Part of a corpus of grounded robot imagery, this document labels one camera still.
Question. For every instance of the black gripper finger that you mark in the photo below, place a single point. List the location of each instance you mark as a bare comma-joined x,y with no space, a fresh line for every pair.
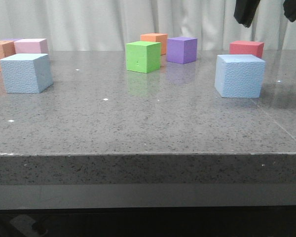
245,11
290,10

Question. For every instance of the light blue foam block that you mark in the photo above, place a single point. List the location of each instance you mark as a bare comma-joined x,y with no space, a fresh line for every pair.
26,72
239,75

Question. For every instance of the red foam block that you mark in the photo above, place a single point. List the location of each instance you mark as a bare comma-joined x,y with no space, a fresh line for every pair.
247,47

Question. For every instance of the purple foam block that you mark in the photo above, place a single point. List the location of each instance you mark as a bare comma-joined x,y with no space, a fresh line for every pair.
181,50

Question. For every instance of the orange foam block centre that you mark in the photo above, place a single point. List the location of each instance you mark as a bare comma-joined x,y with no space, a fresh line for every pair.
156,37

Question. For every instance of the green foam block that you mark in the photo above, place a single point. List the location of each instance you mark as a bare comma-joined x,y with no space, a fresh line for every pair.
143,56

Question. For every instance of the white curtain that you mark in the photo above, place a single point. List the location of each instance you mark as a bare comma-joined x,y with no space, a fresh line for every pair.
85,25

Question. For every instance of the pink foam block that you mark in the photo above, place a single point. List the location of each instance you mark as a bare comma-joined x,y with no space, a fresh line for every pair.
31,46

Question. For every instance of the lavender foam block far left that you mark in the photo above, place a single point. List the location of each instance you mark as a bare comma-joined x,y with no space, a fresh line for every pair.
11,39

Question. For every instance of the grey device under table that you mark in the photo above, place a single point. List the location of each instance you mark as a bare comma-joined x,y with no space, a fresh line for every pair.
28,226

